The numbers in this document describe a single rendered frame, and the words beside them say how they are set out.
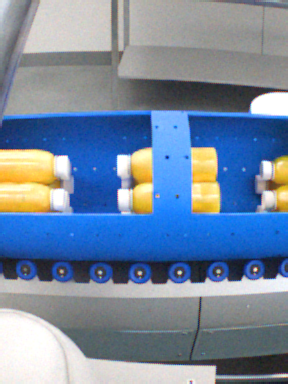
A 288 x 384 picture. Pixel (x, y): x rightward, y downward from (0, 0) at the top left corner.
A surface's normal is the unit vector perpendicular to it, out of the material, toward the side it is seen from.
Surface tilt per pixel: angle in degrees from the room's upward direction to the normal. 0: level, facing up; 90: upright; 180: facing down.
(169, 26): 90
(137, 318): 71
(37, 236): 95
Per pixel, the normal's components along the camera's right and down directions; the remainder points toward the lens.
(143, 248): 0.00, 0.77
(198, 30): -0.08, 0.56
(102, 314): 0.00, 0.25
